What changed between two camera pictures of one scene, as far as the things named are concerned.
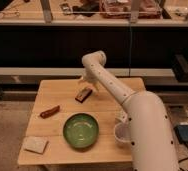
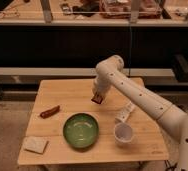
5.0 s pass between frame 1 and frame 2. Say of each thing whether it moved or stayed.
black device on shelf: stayed
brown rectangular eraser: moved
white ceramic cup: stayed
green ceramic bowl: stayed
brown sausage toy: stayed
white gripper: moved
